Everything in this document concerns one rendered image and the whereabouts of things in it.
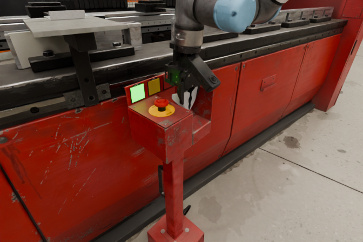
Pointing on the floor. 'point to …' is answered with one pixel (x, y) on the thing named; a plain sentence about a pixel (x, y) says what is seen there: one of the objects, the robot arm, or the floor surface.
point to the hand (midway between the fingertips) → (187, 111)
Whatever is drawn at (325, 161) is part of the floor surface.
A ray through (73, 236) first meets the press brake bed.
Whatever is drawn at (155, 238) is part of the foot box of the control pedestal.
